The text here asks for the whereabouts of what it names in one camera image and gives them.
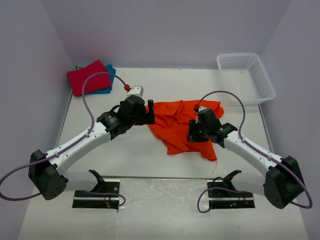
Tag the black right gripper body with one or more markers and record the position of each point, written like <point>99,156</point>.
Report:
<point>204,131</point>

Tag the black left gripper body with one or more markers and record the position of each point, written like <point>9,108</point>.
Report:
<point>138,120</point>

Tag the orange t shirt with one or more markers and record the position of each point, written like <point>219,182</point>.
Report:
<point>172,126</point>

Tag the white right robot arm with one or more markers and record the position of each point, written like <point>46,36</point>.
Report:
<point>283,180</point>

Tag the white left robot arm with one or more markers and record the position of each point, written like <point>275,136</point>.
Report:
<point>49,171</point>

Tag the folded blue t shirt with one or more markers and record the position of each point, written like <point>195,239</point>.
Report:
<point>112,70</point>

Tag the white plastic basket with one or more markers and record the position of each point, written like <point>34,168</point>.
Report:
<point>244,75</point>

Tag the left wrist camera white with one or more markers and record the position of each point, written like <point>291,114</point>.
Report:
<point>136,90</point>

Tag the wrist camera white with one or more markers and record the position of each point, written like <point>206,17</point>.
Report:
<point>136,90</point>
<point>203,111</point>

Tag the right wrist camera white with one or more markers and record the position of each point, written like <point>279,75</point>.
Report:
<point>203,111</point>

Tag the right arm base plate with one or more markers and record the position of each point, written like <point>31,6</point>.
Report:
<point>221,199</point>

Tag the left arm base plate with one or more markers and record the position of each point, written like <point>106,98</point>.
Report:
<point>105,195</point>

